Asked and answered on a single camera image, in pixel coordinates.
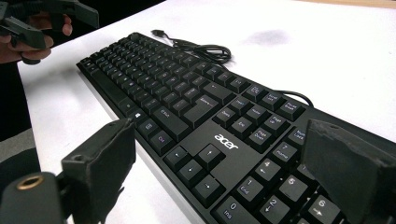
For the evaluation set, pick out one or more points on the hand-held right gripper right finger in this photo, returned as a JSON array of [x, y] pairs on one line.
[[351, 168]]

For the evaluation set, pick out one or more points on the wooden table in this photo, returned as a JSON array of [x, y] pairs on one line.
[[358, 3]]

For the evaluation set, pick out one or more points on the black computer keyboard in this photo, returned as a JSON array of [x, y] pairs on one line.
[[199, 109]]

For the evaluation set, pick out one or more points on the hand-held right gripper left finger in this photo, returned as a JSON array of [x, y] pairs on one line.
[[99, 174]]

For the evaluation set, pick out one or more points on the white board mat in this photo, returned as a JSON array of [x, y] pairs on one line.
[[311, 71]]

